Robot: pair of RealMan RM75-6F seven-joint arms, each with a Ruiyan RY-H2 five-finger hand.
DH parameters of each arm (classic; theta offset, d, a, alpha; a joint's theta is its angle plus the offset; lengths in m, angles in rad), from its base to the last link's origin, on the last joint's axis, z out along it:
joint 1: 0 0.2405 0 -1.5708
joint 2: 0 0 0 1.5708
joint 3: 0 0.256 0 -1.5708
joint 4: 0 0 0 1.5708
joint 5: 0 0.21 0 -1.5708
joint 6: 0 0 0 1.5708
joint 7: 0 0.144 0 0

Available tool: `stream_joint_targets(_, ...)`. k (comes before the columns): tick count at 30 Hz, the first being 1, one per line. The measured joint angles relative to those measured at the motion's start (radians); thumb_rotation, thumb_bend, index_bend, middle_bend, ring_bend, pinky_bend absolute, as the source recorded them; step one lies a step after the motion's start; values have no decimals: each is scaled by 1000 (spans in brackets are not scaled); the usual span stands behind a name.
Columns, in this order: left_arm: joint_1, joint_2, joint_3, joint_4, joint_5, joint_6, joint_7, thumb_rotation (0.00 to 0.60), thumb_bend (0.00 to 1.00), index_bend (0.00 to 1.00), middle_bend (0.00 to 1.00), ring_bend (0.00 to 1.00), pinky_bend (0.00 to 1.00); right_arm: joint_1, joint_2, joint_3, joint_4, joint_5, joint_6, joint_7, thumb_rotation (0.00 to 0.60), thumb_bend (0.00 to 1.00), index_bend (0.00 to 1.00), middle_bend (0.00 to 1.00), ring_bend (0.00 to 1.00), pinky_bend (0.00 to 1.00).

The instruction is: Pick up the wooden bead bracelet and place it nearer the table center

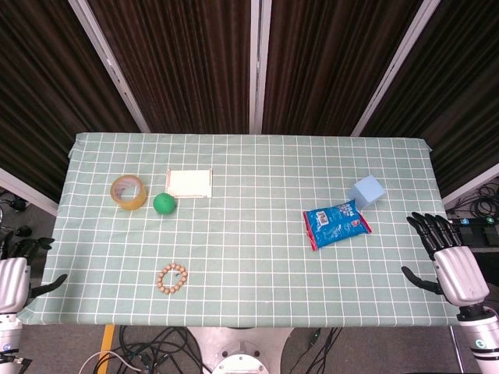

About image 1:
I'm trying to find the white rectangular tray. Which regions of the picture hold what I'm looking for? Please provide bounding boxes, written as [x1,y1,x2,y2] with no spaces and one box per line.
[165,168,214,199]

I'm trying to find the green checked tablecloth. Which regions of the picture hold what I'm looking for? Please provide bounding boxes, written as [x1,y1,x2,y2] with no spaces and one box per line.
[17,132,469,327]

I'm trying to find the coiled black cables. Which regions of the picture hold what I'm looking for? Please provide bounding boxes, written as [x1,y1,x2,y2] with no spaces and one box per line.
[448,181,499,219]

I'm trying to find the green ball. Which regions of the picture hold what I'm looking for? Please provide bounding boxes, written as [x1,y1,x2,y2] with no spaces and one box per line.
[152,192,178,216]

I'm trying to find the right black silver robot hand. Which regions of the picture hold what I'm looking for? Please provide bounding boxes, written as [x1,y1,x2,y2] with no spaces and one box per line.
[401,212,490,309]

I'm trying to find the white floor cable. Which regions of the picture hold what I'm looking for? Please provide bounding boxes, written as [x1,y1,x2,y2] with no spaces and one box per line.
[80,350,142,372]

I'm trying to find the thin metal rod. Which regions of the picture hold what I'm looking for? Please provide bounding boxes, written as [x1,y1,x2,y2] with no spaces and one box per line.
[449,326,465,374]

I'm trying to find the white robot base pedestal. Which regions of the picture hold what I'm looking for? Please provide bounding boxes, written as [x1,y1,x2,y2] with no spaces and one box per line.
[186,326,293,374]

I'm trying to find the black box with green lights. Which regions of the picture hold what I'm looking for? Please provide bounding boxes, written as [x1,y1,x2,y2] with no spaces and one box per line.
[454,216,499,250]

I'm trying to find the white partition post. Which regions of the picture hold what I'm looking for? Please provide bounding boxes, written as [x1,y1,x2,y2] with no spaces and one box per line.
[68,0,151,134]
[350,0,444,137]
[249,0,272,135]

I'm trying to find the dark brown ribbed partition panel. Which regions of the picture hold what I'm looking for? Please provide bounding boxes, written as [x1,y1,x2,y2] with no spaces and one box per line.
[0,0,142,203]
[262,0,425,136]
[363,0,499,198]
[87,0,253,134]

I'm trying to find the black floor cable bundle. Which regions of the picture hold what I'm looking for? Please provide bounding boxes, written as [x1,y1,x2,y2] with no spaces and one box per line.
[80,326,206,374]

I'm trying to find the white partition base rail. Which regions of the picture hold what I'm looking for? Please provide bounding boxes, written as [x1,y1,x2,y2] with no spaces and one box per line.
[0,167,59,217]
[442,163,499,207]

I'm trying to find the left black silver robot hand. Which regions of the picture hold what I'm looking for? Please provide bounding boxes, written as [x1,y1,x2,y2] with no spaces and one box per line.
[0,236,69,315]

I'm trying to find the yellow floor tape strip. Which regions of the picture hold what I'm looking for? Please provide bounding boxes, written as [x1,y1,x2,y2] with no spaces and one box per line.
[97,323,117,374]

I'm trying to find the black cables with green plug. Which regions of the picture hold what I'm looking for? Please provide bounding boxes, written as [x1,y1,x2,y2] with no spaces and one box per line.
[286,326,344,374]

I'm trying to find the blue red snack bag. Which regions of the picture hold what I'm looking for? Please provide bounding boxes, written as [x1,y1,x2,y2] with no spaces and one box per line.
[303,199,373,252]

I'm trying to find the wooden bead bracelet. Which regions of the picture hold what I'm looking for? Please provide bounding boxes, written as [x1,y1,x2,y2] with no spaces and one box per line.
[157,263,189,295]

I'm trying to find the light blue foam cube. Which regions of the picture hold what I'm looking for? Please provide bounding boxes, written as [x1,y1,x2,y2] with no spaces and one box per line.
[347,175,387,210]

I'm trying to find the clear packing tape roll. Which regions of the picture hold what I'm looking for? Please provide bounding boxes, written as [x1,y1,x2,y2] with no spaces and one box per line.
[109,175,149,211]

